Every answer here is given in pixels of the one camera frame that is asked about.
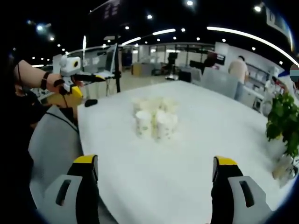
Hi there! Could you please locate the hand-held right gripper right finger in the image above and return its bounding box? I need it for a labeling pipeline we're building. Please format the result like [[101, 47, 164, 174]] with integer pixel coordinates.
[[211, 155, 273, 224]]

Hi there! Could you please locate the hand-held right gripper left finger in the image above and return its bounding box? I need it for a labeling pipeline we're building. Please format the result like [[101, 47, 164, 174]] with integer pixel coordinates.
[[43, 154, 100, 224]]

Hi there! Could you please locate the cluster of printed paper cups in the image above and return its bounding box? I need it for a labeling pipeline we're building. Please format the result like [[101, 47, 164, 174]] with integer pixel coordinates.
[[132, 96, 180, 142]]

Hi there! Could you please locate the person's left hand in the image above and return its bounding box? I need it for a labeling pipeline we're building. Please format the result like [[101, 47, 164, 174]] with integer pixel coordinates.
[[45, 72, 68, 95]]

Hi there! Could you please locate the small black oval case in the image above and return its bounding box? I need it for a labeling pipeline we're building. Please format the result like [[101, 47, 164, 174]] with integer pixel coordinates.
[[84, 99, 99, 108]]

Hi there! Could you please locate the black tripod stand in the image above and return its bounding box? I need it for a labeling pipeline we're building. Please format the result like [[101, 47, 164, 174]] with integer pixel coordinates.
[[111, 35, 122, 93]]

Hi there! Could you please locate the black wristband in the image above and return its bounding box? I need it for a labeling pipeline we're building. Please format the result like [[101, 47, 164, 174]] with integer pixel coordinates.
[[40, 71, 51, 91]]

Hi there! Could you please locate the cardboard box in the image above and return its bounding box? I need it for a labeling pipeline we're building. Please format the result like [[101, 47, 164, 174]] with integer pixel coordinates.
[[131, 63, 143, 76]]

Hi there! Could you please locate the grey chair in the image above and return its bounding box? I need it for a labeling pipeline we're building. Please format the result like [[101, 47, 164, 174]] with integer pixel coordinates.
[[28, 105, 83, 210]]

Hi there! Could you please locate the white table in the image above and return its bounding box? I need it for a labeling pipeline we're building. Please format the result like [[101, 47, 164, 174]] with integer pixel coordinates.
[[76, 80, 294, 224]]

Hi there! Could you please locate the person's dark clothing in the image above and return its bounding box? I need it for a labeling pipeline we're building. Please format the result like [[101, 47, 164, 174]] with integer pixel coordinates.
[[0, 88, 46, 224]]

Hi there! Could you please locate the black wheeled stand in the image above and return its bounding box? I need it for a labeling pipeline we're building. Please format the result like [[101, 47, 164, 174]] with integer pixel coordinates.
[[165, 52, 180, 80]]

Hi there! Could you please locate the green potted plant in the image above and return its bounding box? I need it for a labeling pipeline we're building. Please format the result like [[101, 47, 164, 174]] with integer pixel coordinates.
[[265, 91, 299, 188]]

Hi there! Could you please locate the curved ceiling light strip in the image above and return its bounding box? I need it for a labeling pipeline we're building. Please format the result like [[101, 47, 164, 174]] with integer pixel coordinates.
[[206, 26, 299, 67]]

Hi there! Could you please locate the black cable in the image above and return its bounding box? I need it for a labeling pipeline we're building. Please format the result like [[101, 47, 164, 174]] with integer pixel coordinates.
[[45, 111, 79, 134]]

